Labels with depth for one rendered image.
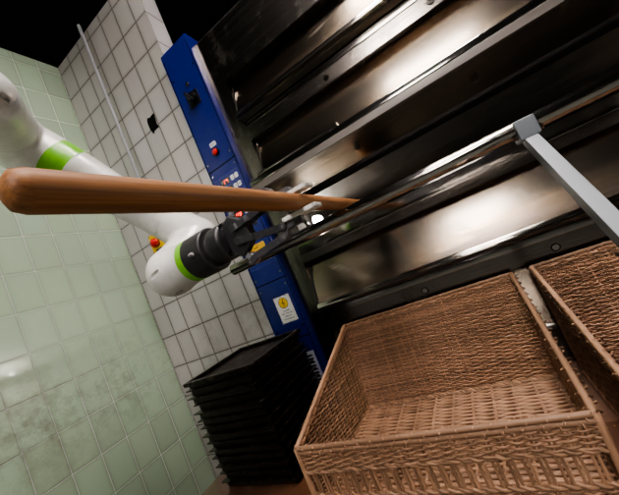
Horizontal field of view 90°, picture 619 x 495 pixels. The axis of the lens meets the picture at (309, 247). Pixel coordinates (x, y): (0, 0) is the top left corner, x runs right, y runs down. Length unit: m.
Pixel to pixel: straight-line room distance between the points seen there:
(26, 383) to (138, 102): 1.21
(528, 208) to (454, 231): 0.19
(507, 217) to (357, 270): 0.47
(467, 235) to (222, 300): 0.99
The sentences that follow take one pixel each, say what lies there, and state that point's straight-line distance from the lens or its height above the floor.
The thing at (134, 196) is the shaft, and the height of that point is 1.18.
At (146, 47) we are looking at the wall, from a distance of 1.79.
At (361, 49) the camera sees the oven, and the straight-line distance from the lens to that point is 1.19.
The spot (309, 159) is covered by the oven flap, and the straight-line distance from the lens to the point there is 0.99.
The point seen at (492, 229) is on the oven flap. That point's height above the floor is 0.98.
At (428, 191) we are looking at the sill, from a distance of 1.04.
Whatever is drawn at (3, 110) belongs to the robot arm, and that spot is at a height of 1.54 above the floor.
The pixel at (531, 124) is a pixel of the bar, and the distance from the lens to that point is 0.68.
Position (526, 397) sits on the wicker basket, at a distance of 0.98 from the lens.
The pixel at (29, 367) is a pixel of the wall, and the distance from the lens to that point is 1.54.
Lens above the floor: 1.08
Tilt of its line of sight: 4 degrees up
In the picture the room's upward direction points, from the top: 23 degrees counter-clockwise
